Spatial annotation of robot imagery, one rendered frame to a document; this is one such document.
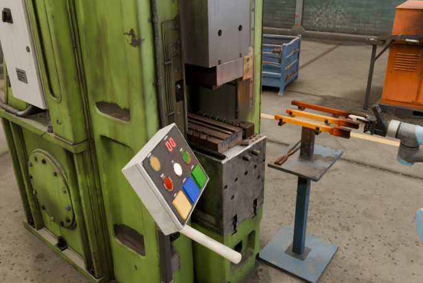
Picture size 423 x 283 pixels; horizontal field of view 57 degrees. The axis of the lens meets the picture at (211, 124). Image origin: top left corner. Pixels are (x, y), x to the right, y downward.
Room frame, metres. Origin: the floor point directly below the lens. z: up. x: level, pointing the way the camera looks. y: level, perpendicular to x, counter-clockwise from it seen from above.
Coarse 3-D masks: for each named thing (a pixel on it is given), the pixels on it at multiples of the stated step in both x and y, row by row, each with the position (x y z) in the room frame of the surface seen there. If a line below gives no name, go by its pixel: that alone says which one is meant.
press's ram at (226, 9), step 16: (192, 0) 1.69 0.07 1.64; (208, 0) 1.64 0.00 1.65; (224, 0) 1.72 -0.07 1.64; (240, 0) 1.81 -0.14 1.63; (192, 16) 1.69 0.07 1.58; (208, 16) 1.64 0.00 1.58; (224, 16) 1.72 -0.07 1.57; (240, 16) 1.81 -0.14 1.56; (192, 32) 1.69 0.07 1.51; (208, 32) 1.64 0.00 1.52; (224, 32) 1.72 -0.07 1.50; (240, 32) 1.81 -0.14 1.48; (192, 48) 1.70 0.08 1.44; (208, 48) 1.64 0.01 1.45; (224, 48) 1.71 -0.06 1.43; (240, 48) 1.81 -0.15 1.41; (192, 64) 1.70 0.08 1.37; (208, 64) 1.64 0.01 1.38
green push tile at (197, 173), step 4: (196, 164) 1.37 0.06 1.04; (196, 168) 1.34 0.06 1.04; (192, 172) 1.30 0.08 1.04; (196, 172) 1.32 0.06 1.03; (200, 172) 1.35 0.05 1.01; (192, 176) 1.30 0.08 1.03; (196, 176) 1.31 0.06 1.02; (200, 176) 1.33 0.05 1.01; (204, 176) 1.35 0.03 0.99; (196, 180) 1.29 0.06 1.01; (200, 180) 1.31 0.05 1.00; (204, 180) 1.33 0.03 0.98; (200, 184) 1.29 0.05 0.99; (200, 188) 1.29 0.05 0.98
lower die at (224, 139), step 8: (208, 120) 1.94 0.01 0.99; (192, 128) 1.84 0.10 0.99; (200, 128) 1.84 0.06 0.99; (208, 128) 1.84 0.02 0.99; (216, 128) 1.81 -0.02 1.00; (232, 128) 1.82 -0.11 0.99; (240, 128) 1.82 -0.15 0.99; (192, 136) 1.78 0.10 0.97; (200, 136) 1.76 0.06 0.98; (208, 136) 1.76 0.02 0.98; (216, 136) 1.74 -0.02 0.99; (224, 136) 1.73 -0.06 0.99; (232, 136) 1.76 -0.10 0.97; (240, 136) 1.82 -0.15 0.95; (208, 144) 1.71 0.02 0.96; (216, 144) 1.68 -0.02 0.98; (224, 144) 1.71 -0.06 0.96; (232, 144) 1.76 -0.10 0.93
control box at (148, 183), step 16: (176, 128) 1.41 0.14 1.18; (160, 144) 1.25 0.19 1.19; (176, 144) 1.34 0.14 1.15; (144, 160) 1.13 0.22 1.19; (160, 160) 1.20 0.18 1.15; (176, 160) 1.28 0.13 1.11; (192, 160) 1.36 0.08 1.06; (128, 176) 1.11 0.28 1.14; (144, 176) 1.10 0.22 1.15; (160, 176) 1.14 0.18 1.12; (176, 176) 1.22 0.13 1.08; (144, 192) 1.10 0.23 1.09; (160, 192) 1.09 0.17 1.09; (176, 192) 1.16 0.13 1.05; (160, 208) 1.08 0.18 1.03; (192, 208) 1.17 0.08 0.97; (160, 224) 1.08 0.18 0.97; (176, 224) 1.07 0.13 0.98
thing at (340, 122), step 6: (288, 108) 2.09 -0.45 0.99; (294, 114) 2.04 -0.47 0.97; (300, 114) 2.02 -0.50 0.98; (306, 114) 2.00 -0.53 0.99; (312, 114) 1.99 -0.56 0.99; (318, 114) 1.99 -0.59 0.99; (324, 120) 1.94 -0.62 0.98; (330, 120) 1.92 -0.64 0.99; (336, 120) 1.90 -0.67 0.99; (342, 120) 1.89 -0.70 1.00; (348, 120) 1.89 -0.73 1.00; (348, 126) 1.86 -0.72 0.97; (354, 126) 1.85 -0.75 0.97
